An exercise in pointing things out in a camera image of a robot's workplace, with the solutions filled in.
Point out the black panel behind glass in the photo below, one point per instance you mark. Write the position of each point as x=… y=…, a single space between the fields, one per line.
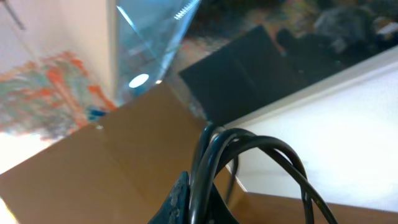
x=241 y=77

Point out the brown cardboard partition board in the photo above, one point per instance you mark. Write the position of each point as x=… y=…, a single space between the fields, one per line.
x=119 y=169

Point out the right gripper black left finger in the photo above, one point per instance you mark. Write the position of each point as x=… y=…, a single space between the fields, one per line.
x=174 y=209

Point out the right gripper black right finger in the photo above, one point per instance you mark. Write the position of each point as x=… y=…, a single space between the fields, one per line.
x=218 y=213

